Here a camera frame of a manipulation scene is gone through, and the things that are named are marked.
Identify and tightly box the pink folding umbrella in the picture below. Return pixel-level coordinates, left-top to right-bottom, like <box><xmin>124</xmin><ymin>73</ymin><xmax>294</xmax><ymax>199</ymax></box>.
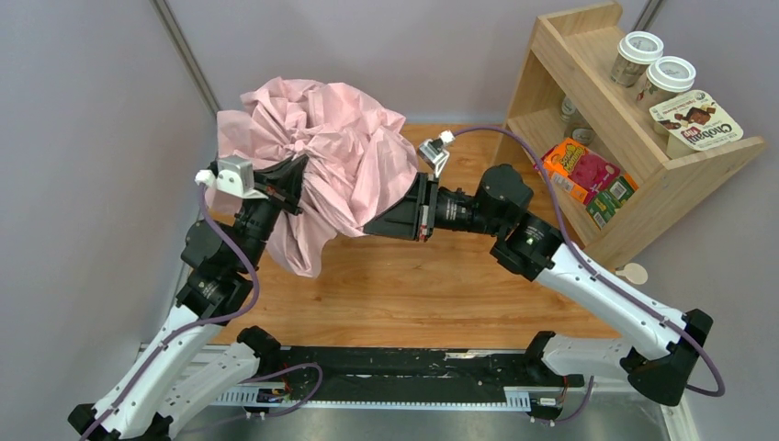
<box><xmin>216</xmin><ymin>77</ymin><xmax>419</xmax><ymax>277</ymax></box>

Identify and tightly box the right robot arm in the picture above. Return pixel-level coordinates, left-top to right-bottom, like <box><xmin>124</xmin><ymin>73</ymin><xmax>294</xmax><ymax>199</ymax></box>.
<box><xmin>364</xmin><ymin>164</ymin><xmax>713</xmax><ymax>406</ymax></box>

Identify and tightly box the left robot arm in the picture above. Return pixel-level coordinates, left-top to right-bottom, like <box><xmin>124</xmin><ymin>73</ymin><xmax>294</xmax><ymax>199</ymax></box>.
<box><xmin>68</xmin><ymin>155</ymin><xmax>308</xmax><ymax>440</ymax></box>

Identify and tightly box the orange pink snack box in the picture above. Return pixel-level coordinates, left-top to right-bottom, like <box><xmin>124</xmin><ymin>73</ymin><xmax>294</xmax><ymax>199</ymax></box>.
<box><xmin>541</xmin><ymin>138</ymin><xmax>622</xmax><ymax>205</ymax></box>

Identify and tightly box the glass jar on shelf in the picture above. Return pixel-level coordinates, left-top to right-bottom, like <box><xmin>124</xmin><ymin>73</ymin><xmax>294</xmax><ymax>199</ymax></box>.
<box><xmin>559</xmin><ymin>96</ymin><xmax>596</xmax><ymax>146</ymax></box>

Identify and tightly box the green snack box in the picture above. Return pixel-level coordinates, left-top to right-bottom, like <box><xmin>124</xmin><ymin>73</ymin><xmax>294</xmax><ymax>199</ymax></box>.
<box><xmin>586</xmin><ymin>173</ymin><xmax>638</xmax><ymax>230</ymax></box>

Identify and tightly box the wooden shelf rack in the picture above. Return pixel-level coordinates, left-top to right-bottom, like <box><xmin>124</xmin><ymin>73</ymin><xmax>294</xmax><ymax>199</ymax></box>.
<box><xmin>504</xmin><ymin>1</ymin><xmax>765</xmax><ymax>268</ymax></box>

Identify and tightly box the yellow-green juice bottle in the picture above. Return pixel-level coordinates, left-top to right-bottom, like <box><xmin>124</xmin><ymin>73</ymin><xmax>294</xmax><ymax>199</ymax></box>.
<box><xmin>615</xmin><ymin>262</ymin><xmax>649</xmax><ymax>286</ymax></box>

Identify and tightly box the left paper coffee cup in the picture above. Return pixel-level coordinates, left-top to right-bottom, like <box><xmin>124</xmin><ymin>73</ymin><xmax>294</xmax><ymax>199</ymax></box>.
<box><xmin>610</xmin><ymin>31</ymin><xmax>664</xmax><ymax>87</ymax></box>

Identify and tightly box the paper coffee cup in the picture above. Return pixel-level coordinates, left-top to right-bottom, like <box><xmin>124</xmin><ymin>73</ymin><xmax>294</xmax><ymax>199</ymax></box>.
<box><xmin>635</xmin><ymin>56</ymin><xmax>697</xmax><ymax>110</ymax></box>
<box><xmin>610</xmin><ymin>31</ymin><xmax>664</xmax><ymax>87</ymax></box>

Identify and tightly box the right paper coffee cup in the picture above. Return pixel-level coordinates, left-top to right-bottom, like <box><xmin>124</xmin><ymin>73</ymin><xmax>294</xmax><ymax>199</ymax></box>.
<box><xmin>635</xmin><ymin>56</ymin><xmax>697</xmax><ymax>110</ymax></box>

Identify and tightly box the Chobani flip yogurt pack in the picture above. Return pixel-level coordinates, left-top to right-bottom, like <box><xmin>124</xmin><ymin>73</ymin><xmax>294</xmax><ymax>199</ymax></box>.
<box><xmin>649</xmin><ymin>90</ymin><xmax>744</xmax><ymax>159</ymax></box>

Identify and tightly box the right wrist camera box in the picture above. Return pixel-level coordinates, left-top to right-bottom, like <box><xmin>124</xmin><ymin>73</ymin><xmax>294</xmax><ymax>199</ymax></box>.
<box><xmin>418</xmin><ymin>130</ymin><xmax>456</xmax><ymax>179</ymax></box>

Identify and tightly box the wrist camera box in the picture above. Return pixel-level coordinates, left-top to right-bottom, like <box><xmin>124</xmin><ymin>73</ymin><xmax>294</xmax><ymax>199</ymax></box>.
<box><xmin>418</xmin><ymin>130</ymin><xmax>456</xmax><ymax>179</ymax></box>
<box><xmin>195</xmin><ymin>155</ymin><xmax>268</xmax><ymax>199</ymax></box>

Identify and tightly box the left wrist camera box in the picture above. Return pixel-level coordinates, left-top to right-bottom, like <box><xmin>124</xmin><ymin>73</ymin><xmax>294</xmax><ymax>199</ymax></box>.
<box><xmin>195</xmin><ymin>155</ymin><xmax>268</xmax><ymax>199</ymax></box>

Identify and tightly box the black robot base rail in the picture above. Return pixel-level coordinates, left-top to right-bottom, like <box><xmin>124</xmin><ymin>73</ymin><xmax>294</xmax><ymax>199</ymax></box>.
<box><xmin>176</xmin><ymin>344</ymin><xmax>585</xmax><ymax>421</ymax></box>

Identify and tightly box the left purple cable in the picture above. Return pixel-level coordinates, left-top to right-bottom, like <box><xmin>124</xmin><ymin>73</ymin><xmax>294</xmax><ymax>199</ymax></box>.
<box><xmin>75</xmin><ymin>182</ymin><xmax>262</xmax><ymax>441</ymax></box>

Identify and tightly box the purple cable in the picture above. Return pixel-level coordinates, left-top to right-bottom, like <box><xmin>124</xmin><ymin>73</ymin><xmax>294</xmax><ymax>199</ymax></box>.
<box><xmin>75</xmin><ymin>182</ymin><xmax>262</xmax><ymax>441</ymax></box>
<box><xmin>450</xmin><ymin>125</ymin><xmax>727</xmax><ymax>398</ymax></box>

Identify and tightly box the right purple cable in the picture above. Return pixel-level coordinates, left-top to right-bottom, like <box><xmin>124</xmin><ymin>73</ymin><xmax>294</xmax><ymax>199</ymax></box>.
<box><xmin>450</xmin><ymin>125</ymin><xmax>727</xmax><ymax>398</ymax></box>

